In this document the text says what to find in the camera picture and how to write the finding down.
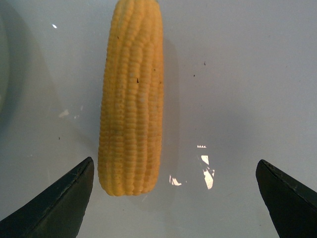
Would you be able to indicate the white electric cooking pot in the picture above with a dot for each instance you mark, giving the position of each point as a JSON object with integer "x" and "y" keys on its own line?
{"x": 4, "y": 64}

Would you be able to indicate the yellow corn cob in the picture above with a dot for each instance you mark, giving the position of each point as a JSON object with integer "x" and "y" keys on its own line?
{"x": 132, "y": 102}

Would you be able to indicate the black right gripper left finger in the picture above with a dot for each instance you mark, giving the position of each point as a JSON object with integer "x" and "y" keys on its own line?
{"x": 58, "y": 211}

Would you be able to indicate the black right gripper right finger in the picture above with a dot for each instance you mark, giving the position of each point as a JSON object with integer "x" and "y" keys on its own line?
{"x": 292, "y": 206}

